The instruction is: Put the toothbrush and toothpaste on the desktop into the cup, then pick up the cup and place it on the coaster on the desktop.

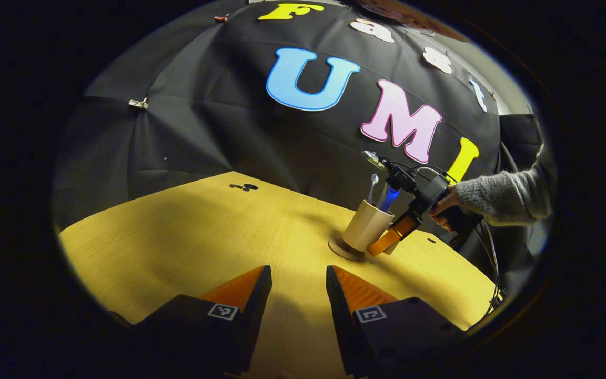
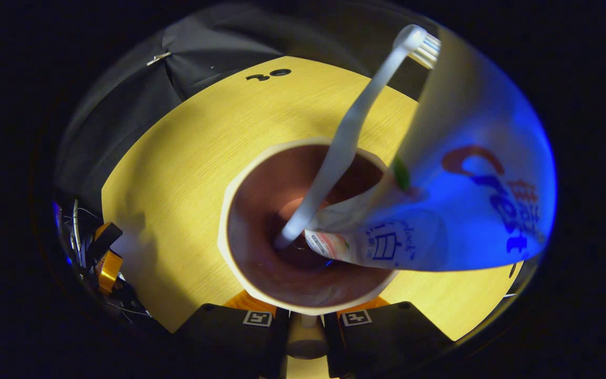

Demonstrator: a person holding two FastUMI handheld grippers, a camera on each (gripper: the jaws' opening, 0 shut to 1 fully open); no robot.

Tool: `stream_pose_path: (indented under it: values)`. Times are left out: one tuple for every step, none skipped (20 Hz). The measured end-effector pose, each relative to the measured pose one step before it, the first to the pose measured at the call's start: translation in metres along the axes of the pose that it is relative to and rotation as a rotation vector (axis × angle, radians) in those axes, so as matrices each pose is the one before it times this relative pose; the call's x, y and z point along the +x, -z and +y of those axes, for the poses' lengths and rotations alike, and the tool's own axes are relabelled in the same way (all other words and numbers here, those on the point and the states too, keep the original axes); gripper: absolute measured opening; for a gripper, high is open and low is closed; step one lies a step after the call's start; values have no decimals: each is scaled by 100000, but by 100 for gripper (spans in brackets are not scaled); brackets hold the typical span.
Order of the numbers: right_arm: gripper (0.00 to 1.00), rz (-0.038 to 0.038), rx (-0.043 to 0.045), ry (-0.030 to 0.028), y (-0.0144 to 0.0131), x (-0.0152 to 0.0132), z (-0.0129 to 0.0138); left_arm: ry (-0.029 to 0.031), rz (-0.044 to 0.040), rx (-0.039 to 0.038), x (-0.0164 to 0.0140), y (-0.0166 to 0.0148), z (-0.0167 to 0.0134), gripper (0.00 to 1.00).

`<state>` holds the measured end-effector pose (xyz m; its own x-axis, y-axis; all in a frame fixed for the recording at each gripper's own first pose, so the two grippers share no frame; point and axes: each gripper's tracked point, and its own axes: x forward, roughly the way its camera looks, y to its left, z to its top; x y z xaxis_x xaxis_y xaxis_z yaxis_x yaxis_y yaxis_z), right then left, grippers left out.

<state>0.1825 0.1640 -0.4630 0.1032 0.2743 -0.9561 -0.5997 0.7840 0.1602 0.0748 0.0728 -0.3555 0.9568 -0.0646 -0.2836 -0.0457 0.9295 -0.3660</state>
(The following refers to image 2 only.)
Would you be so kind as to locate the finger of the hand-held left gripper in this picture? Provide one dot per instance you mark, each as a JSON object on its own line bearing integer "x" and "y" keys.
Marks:
{"x": 107, "y": 234}
{"x": 109, "y": 269}

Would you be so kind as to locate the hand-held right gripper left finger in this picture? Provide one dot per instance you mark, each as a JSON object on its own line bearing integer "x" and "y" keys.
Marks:
{"x": 224, "y": 337}

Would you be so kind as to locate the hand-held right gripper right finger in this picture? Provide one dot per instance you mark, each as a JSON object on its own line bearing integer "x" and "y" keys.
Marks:
{"x": 387, "y": 337}

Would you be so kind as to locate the beige cup with brown inside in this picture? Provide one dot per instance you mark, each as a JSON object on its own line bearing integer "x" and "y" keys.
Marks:
{"x": 261, "y": 210}

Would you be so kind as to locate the silver cloth clip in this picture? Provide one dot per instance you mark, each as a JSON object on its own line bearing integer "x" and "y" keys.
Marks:
{"x": 159, "y": 58}

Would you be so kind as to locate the white toothbrush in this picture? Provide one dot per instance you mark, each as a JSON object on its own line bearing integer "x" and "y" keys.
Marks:
{"x": 345, "y": 142}

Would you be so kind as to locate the white toothpaste tube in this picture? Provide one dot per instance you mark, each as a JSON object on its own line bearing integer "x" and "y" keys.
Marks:
{"x": 466, "y": 210}

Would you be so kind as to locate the wooden desktop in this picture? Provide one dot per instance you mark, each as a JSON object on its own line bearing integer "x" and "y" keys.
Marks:
{"x": 187, "y": 158}

